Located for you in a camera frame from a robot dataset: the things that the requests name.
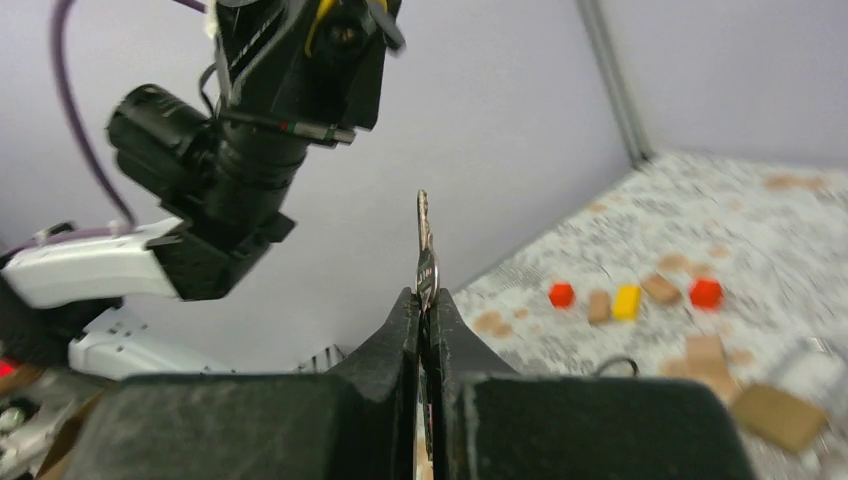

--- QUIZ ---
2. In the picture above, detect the black cable loop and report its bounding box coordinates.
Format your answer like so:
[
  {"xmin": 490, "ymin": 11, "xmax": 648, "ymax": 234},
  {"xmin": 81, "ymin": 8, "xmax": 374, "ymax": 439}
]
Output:
[{"xmin": 592, "ymin": 356, "xmax": 641, "ymax": 379}]

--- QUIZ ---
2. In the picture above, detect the wooden block right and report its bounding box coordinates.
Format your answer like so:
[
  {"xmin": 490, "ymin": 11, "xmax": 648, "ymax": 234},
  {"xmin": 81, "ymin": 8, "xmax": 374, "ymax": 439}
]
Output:
[{"xmin": 684, "ymin": 335, "xmax": 739, "ymax": 403}]

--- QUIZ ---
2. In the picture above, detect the wooden block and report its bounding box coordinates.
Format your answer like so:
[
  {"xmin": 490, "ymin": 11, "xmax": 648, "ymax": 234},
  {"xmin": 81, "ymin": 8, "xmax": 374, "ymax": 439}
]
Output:
[
  {"xmin": 587, "ymin": 289, "xmax": 611, "ymax": 326},
  {"xmin": 640, "ymin": 273, "xmax": 682, "ymax": 306},
  {"xmin": 684, "ymin": 335, "xmax": 739, "ymax": 403}
]

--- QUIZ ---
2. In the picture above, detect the wooden block top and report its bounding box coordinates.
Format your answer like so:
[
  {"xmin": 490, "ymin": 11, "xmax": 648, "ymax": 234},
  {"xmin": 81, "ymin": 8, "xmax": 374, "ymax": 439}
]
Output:
[{"xmin": 640, "ymin": 273, "xmax": 682, "ymax": 306}]

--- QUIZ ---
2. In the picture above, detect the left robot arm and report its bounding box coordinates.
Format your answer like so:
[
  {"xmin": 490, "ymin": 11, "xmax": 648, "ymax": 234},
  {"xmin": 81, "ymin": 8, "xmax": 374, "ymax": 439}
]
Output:
[{"xmin": 1, "ymin": 1, "xmax": 406, "ymax": 367}]

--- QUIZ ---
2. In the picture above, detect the red block upper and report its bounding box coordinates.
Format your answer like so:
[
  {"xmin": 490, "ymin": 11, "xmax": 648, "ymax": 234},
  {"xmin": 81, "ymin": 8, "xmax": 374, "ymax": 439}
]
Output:
[{"xmin": 689, "ymin": 277, "xmax": 724, "ymax": 311}]

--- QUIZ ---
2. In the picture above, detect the wooden block left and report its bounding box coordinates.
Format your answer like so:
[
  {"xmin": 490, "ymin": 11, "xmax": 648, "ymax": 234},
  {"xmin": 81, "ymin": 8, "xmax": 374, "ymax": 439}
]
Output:
[{"xmin": 587, "ymin": 289, "xmax": 611, "ymax": 326}]

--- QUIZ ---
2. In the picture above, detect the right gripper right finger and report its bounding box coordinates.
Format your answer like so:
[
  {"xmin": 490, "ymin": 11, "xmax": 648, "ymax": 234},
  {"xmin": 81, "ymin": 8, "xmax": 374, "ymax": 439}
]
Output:
[{"xmin": 427, "ymin": 290, "xmax": 755, "ymax": 479}]

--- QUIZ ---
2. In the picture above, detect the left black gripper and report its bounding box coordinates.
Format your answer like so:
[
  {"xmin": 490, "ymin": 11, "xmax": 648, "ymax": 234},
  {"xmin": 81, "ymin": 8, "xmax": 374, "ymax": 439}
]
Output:
[{"xmin": 211, "ymin": 1, "xmax": 406, "ymax": 145}]

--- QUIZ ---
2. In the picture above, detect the red block left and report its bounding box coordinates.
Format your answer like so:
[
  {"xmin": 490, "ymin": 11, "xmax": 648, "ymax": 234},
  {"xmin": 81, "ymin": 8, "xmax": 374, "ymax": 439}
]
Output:
[{"xmin": 548, "ymin": 282, "xmax": 576, "ymax": 309}]

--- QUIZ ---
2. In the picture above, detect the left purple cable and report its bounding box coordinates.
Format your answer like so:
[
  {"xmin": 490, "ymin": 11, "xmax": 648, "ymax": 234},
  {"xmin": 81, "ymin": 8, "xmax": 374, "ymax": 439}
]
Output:
[{"xmin": 49, "ymin": 0, "xmax": 210, "ymax": 230}]

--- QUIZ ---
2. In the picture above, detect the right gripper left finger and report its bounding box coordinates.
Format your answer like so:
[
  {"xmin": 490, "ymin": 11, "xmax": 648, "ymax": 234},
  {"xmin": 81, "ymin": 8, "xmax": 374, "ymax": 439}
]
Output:
[{"xmin": 65, "ymin": 289, "xmax": 419, "ymax": 479}]

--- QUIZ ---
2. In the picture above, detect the red block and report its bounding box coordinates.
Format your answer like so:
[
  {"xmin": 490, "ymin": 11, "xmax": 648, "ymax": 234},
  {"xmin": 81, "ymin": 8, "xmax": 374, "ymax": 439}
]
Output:
[
  {"xmin": 548, "ymin": 282, "xmax": 576, "ymax": 309},
  {"xmin": 689, "ymin": 277, "xmax": 724, "ymax": 311}
]

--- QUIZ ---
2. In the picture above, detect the brass long-shackle padlock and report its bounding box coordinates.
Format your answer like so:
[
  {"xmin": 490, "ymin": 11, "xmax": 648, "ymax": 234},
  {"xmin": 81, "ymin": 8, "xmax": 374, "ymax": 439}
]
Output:
[{"xmin": 728, "ymin": 337, "xmax": 848, "ymax": 456}]

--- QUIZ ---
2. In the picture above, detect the yellow block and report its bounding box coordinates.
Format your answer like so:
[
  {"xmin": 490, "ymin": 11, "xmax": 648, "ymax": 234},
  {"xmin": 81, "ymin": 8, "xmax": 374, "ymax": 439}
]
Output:
[{"xmin": 611, "ymin": 284, "xmax": 642, "ymax": 321}]

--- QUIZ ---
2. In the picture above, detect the floral table mat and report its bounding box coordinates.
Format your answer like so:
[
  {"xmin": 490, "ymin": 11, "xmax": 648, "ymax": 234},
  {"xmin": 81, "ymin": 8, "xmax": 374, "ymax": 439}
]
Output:
[{"xmin": 450, "ymin": 155, "xmax": 847, "ymax": 479}]

